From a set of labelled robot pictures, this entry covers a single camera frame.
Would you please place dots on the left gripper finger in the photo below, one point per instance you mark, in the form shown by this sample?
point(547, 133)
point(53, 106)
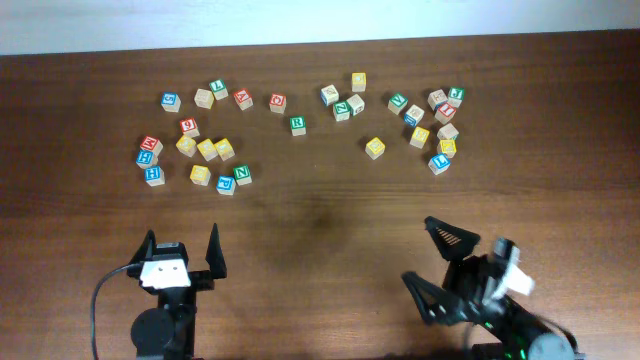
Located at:
point(214, 255)
point(146, 250)

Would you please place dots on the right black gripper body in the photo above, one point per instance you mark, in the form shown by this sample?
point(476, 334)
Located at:
point(466, 282)

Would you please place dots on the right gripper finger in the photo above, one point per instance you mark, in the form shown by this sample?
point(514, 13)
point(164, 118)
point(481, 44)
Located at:
point(453, 243)
point(430, 300)

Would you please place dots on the blue P block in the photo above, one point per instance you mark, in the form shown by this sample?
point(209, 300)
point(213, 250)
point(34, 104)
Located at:
point(226, 185)

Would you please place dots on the green N block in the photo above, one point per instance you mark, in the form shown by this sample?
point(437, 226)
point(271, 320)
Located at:
point(242, 175)

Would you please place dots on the green R block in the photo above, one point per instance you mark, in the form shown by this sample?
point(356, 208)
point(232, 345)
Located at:
point(298, 125)

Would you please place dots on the yellow block cluster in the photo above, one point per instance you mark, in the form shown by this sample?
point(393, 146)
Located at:
point(186, 145)
point(224, 149)
point(207, 149)

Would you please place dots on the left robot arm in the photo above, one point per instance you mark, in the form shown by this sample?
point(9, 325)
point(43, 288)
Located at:
point(167, 331)

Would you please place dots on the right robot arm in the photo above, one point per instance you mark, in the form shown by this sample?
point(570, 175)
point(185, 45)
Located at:
point(524, 336)

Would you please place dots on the blue H block lower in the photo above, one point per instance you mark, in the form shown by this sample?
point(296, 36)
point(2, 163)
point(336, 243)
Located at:
point(154, 176)

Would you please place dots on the blue h block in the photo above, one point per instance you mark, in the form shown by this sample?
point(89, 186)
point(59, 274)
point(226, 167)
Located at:
point(146, 159)
point(154, 176)

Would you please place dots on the blue L block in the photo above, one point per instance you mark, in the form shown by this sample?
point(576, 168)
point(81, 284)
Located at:
point(439, 164)

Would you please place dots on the blue H block upper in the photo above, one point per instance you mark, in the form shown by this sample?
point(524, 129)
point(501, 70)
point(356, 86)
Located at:
point(146, 159)

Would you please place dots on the red M block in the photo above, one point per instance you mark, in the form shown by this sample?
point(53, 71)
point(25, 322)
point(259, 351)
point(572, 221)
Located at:
point(151, 144)

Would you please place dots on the plain wooden block right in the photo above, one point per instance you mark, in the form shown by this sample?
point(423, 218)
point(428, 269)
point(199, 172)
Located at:
point(448, 132)

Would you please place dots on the plain wooden block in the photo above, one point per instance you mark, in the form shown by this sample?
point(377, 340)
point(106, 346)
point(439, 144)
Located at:
point(204, 98)
point(448, 132)
point(356, 104)

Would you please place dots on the red I block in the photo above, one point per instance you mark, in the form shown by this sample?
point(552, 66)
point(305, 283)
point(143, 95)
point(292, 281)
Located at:
point(445, 113)

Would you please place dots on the red 6 block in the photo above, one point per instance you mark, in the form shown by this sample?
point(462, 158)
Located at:
point(189, 127)

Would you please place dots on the blue S block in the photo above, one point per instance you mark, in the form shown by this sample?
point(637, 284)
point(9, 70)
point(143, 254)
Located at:
point(413, 115)

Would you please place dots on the wooden K block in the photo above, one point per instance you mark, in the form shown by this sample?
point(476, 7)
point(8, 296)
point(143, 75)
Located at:
point(436, 99)

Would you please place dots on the green J block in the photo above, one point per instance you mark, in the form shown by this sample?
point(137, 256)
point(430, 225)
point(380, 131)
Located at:
point(455, 96)

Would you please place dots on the blue 5 block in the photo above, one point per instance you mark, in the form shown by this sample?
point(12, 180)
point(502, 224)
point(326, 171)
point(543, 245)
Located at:
point(170, 102)

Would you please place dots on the green V block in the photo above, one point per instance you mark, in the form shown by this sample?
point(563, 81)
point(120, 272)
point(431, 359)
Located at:
point(397, 103)

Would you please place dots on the plain wooden block left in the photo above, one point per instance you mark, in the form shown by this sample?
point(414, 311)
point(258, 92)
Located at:
point(204, 98)

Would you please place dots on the red A block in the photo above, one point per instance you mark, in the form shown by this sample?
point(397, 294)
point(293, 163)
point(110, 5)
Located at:
point(243, 99)

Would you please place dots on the red Q block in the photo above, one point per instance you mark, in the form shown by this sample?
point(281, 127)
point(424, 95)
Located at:
point(277, 103)

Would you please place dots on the plain wooden block centre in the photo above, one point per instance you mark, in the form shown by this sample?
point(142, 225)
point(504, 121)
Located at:
point(356, 104)

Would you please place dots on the green L block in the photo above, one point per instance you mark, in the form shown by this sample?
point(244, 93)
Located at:
point(219, 89)

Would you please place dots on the green Z block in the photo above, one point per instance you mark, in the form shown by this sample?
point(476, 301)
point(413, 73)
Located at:
point(341, 111)

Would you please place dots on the yellow block top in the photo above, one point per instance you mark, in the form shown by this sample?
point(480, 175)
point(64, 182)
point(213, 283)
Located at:
point(358, 82)

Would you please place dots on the wooden block blue side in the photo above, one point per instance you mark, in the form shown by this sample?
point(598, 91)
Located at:
point(329, 95)

